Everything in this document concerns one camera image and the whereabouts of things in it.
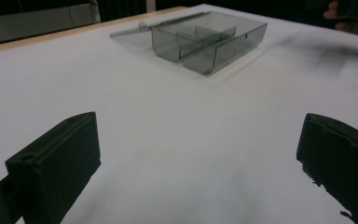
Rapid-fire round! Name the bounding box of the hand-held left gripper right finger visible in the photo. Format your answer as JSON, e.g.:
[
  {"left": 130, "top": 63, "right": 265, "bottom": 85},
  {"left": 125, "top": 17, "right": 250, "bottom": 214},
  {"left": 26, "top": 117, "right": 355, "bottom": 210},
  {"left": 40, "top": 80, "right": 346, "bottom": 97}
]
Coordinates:
[{"left": 296, "top": 113, "right": 358, "bottom": 224}]

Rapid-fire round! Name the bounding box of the grey chair back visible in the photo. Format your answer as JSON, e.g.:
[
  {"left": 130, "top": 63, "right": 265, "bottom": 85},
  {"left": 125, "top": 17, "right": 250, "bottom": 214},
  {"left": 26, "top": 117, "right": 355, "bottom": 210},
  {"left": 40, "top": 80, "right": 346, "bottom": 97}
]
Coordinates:
[{"left": 0, "top": 0, "right": 102, "bottom": 47}]

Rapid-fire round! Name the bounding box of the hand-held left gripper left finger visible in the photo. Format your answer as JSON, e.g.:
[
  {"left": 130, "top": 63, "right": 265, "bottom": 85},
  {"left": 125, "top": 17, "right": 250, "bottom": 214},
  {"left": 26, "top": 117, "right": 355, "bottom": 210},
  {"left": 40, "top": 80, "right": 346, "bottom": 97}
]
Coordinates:
[{"left": 5, "top": 111, "right": 103, "bottom": 224}]

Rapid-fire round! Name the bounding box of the transparent grey plastic box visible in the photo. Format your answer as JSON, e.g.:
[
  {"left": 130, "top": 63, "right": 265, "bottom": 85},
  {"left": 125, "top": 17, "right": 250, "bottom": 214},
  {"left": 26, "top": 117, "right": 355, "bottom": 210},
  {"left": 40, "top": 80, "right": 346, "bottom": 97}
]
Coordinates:
[{"left": 109, "top": 11, "right": 269, "bottom": 76}]

